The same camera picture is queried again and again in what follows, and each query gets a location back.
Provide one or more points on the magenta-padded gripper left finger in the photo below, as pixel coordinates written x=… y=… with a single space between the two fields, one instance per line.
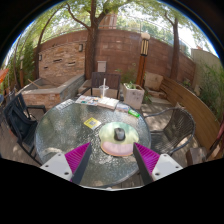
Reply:
x=58 y=165

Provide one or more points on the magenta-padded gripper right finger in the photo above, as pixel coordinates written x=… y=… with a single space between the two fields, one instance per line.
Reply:
x=163 y=165

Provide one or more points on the grey and black computer mouse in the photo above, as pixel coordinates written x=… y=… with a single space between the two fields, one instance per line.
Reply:
x=119 y=134

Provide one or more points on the round green and pink mouse pad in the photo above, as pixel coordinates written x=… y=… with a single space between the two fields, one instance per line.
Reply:
x=108 y=135

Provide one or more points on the dark wicker chair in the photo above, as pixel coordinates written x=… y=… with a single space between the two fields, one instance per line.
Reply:
x=176 y=131

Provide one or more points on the yellow printed card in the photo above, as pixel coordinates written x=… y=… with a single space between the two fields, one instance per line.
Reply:
x=92 y=123

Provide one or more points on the black backpack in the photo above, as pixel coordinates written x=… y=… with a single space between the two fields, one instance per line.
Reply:
x=20 y=121

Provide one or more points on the small green packet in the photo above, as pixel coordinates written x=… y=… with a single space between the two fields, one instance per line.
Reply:
x=134 y=113

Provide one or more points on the black and white printed sign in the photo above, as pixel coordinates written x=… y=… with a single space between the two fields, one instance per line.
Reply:
x=65 y=104

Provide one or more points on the curved wooden bench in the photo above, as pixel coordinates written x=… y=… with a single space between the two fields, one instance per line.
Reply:
x=200 y=113

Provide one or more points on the raised stone basin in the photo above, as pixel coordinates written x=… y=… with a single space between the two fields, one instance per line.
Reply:
x=43 y=96

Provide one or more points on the pale blue booklet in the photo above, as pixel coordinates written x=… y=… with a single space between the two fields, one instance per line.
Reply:
x=122 y=107

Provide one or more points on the dark slatted armchair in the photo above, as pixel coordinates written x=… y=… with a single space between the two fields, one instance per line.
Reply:
x=16 y=105

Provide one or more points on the white square planter with plant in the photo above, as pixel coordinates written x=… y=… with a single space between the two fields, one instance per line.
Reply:
x=134 y=97

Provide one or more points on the open white book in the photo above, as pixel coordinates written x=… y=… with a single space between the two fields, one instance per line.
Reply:
x=108 y=103

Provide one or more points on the beige stone block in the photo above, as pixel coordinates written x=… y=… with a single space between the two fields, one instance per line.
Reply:
x=153 y=81

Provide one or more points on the clear plastic cup with straw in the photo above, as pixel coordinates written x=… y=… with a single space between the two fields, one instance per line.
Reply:
x=103 y=90

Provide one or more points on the dark wooden slat-back chair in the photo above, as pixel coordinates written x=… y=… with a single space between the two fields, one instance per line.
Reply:
x=111 y=80

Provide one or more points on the orange parasol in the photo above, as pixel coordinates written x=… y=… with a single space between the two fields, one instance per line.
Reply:
x=3 y=75

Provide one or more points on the thin curved tree trunk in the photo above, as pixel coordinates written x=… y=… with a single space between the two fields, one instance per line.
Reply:
x=37 y=56

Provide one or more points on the slim dark tree trunk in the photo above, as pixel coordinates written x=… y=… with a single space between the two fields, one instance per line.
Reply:
x=175 y=53

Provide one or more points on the thick forked tree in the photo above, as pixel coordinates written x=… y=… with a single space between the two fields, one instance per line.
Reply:
x=90 y=50

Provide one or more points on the wooden garden lamp post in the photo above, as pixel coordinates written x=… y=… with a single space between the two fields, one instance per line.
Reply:
x=142 y=66

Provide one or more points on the grey wall-mounted box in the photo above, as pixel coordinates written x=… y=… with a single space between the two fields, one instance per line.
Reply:
x=101 y=66

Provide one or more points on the black wall lamp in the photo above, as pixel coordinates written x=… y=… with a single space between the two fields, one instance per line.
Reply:
x=80 y=47
x=40 y=57

